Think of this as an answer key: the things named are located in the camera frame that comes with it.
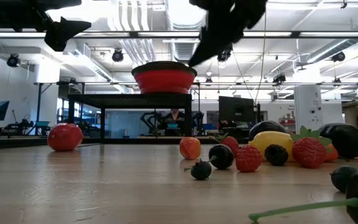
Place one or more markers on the black aluminium table frame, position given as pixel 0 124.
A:
pixel 17 143

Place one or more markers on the background robot workstation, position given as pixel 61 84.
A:
pixel 149 119

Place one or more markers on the red strawberry green leaves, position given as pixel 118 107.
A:
pixel 230 144
pixel 309 154

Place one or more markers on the red raspberry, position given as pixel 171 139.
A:
pixel 248 159

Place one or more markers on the blackberry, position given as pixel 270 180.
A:
pixel 276 155

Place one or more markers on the small orange peach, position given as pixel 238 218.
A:
pixel 332 154
pixel 190 148

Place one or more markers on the black monitor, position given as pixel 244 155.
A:
pixel 236 109

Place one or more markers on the small dark blueberry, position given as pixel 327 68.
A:
pixel 201 170
pixel 340 180

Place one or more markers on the overhead light bar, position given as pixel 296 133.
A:
pixel 295 34

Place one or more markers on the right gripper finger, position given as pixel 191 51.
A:
pixel 213 43

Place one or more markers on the black ceiling spotlight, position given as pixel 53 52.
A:
pixel 12 60
pixel 338 57
pixel 117 55
pixel 279 78

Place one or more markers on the large red pepper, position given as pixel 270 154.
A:
pixel 64 137

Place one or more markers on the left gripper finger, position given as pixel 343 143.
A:
pixel 73 26
pixel 54 40

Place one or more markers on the white pillar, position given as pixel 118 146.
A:
pixel 308 109

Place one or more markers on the black overhead camera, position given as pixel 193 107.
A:
pixel 224 56

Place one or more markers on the dark purple round fruit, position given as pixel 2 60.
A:
pixel 345 140
pixel 266 127

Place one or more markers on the person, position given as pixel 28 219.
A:
pixel 174 119

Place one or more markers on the red collapsible colander grey rim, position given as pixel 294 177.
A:
pixel 163 82

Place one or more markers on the silver ventilation duct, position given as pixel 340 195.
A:
pixel 182 15

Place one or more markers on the black perforated metal shelf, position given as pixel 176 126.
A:
pixel 129 101

